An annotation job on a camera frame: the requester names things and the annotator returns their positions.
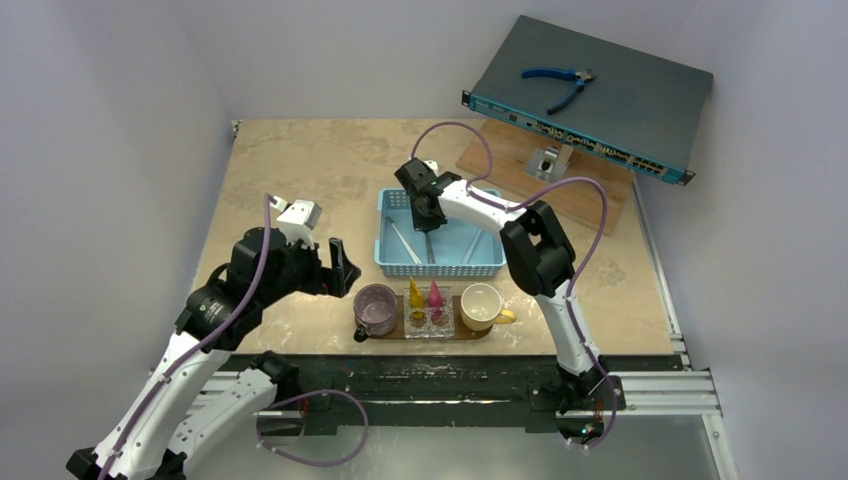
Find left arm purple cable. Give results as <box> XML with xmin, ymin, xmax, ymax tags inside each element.
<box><xmin>95</xmin><ymin>193</ymin><xmax>370</xmax><ymax>480</ymax></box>

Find clear plastic box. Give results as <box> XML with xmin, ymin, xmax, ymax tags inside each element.
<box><xmin>403</xmin><ymin>286</ymin><xmax>456</xmax><ymax>339</ymax></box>

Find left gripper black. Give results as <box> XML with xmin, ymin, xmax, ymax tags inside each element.
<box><xmin>259</xmin><ymin>231</ymin><xmax>359</xmax><ymax>306</ymax></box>

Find light wooden board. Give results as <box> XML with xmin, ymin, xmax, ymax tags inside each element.
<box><xmin>481</xmin><ymin>119</ymin><xmax>639</xmax><ymax>242</ymax></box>

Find white toothbrush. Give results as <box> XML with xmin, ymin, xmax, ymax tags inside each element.
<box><xmin>385</xmin><ymin>216</ymin><xmax>422</xmax><ymax>265</ymax></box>

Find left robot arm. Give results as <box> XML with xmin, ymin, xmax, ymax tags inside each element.
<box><xmin>66</xmin><ymin>227</ymin><xmax>361</xmax><ymax>479</ymax></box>

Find light blue plastic basket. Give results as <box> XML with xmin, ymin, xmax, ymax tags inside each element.
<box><xmin>374</xmin><ymin>188</ymin><xmax>505</xmax><ymax>279</ymax></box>

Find metal bracket stand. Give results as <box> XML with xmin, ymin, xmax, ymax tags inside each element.
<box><xmin>524</xmin><ymin>146</ymin><xmax>573</xmax><ymax>183</ymax></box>

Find yellow toothbrush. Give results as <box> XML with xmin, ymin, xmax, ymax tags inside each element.
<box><xmin>408</xmin><ymin>276</ymin><xmax>426</xmax><ymax>321</ymax></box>

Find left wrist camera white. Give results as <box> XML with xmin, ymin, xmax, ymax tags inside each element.
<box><xmin>271</xmin><ymin>196</ymin><xmax>322</xmax><ymax>250</ymax></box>

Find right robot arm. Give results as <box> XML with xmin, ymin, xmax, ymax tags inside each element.
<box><xmin>394</xmin><ymin>158</ymin><xmax>609</xmax><ymax>412</ymax></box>

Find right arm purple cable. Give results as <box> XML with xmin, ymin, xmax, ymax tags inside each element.
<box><xmin>410</xmin><ymin>122</ymin><xmax>621</xmax><ymax>452</ymax></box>

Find yellow mug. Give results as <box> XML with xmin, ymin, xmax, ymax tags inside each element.
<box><xmin>460</xmin><ymin>283</ymin><xmax>517</xmax><ymax>332</ymax></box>

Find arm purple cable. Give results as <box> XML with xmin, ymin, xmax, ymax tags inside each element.
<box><xmin>95</xmin><ymin>193</ymin><xmax>370</xmax><ymax>480</ymax></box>
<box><xmin>410</xmin><ymin>122</ymin><xmax>621</xmax><ymax>452</ymax></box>

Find blue handled pliers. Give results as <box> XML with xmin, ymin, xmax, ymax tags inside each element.
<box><xmin>520</xmin><ymin>67</ymin><xmax>598</xmax><ymax>117</ymax></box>

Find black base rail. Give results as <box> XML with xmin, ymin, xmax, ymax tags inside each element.
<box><xmin>218</xmin><ymin>354</ymin><xmax>690</xmax><ymax>439</ymax></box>

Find grey network switch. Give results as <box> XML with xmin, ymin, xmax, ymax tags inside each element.
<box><xmin>461</xmin><ymin>15</ymin><xmax>714</xmax><ymax>185</ymax></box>

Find purple translucent cup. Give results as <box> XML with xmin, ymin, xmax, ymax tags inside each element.
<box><xmin>353</xmin><ymin>284</ymin><xmax>397</xmax><ymax>343</ymax></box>

